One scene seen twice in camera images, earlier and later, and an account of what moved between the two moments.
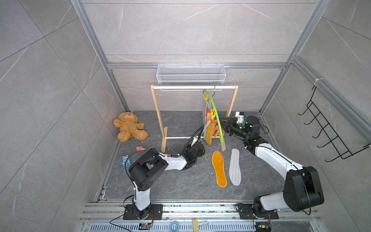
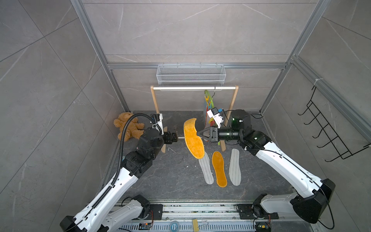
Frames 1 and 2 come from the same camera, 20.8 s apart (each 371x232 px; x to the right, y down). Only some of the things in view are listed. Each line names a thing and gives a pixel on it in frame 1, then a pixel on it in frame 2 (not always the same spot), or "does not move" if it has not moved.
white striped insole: (207, 123) → (205, 164)
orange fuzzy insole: (217, 161) does not move
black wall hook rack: (341, 149) does not move
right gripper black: (228, 126) → (213, 134)
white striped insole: (235, 172) does not move
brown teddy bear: (127, 122) does not move
